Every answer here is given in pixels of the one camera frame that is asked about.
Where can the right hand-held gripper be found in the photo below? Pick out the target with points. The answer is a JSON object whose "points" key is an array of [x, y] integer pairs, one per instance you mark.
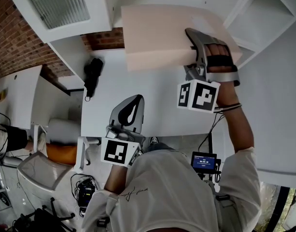
{"points": [[203, 98]]}

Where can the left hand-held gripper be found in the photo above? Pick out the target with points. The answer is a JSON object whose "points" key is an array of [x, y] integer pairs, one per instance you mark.
{"points": [[115, 151]]}

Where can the pale pink object board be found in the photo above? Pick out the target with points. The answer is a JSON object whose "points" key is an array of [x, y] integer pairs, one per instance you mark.
{"points": [[157, 33]]}

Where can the white shelf unit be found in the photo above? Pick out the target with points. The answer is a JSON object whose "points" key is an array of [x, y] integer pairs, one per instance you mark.
{"points": [[256, 16]]}

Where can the person's right forearm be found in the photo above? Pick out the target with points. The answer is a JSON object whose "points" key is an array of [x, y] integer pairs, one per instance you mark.
{"points": [[237, 129]]}

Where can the person's left forearm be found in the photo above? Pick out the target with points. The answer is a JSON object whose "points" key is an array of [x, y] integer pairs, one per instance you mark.
{"points": [[116, 178]]}

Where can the small yellow object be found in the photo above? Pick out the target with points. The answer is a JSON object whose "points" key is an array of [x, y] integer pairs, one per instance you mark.
{"points": [[2, 95]]}

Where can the person's right hand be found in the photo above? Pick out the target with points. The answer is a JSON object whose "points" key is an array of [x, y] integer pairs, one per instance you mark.
{"points": [[217, 48]]}

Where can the person's shoe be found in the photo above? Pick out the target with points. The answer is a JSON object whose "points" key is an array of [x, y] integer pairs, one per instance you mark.
{"points": [[153, 140]]}

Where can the orange cushion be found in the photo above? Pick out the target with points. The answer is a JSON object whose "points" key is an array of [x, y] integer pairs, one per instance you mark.
{"points": [[62, 153]]}

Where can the white pillow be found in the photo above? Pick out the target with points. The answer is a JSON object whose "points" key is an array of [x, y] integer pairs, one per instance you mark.
{"points": [[63, 130]]}

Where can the person's white t-shirt torso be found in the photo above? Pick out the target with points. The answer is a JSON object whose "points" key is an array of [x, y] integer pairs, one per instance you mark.
{"points": [[169, 192]]}

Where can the grey mesh chair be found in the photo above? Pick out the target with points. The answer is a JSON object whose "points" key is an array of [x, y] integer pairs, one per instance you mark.
{"points": [[41, 170]]}

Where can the black wristband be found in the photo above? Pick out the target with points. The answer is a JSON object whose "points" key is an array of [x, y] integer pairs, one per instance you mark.
{"points": [[231, 107]]}

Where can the small black monitor screen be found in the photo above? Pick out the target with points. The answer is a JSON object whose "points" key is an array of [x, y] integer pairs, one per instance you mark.
{"points": [[203, 162]]}

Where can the black chair base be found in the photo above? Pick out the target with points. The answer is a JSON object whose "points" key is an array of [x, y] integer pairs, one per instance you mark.
{"points": [[44, 216]]}

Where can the white side desk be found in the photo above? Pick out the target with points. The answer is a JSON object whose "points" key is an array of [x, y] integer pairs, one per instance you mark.
{"points": [[17, 98]]}

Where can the white cabinet frosted glass door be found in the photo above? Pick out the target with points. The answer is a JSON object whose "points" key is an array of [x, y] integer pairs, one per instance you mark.
{"points": [[58, 8]]}

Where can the dark framed glass door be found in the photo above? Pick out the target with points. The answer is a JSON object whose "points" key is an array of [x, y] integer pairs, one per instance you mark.
{"points": [[280, 207]]}

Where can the white stool frame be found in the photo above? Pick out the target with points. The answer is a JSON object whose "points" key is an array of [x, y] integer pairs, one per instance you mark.
{"points": [[83, 153]]}

